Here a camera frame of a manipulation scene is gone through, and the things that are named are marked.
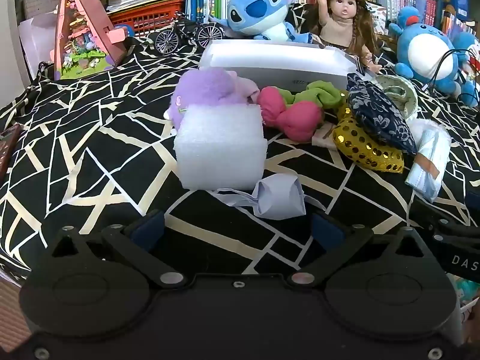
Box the brown flat case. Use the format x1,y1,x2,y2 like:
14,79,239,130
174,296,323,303
0,124,22,182

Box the red plastic basket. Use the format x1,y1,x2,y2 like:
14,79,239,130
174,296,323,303
109,0,186,38

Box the white paper sheet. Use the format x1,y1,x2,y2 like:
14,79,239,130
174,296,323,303
19,15,57,79

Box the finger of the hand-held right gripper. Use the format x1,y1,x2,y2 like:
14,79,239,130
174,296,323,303
410,199,480,236

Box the blue cat plush toy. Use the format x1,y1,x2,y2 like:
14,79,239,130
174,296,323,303
452,32,480,107

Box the black cables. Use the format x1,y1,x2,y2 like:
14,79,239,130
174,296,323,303
427,48,475,91

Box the blue alien plush toy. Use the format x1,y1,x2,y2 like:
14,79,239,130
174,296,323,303
208,0,319,44

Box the pink and green cloth bow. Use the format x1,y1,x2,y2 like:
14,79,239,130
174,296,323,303
257,81,349,143

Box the purple plush toy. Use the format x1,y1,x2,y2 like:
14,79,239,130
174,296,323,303
165,67,248,128

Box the brown-haired doll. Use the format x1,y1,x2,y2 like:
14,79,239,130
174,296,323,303
307,0,383,74

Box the gold sequin star pillow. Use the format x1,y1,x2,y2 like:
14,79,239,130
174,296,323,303
332,103,406,173

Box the navy floral fabric pouch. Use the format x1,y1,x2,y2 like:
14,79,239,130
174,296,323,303
346,73,418,154

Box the white foam block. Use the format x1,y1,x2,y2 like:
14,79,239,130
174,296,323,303
173,103,268,191

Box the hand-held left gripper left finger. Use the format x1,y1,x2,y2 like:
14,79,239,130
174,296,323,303
47,210,186,289

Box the black and white patterned blanket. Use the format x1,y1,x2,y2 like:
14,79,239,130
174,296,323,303
0,4,480,282

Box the grey grid board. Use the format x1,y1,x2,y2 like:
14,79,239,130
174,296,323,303
22,0,61,19

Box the round blue plush toy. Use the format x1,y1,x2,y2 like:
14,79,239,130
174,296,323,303
389,6,469,94

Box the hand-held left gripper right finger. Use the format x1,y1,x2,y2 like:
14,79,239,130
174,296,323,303
289,212,433,289

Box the pink triangular house model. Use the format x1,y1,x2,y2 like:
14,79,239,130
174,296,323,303
53,0,128,80

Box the black miniature bicycle model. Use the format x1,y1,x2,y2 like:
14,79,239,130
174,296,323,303
154,11,226,57

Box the white cardboard box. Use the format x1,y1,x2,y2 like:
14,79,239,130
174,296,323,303
199,39,362,92

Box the lavender face mask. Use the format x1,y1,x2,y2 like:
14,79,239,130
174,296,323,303
214,174,327,220

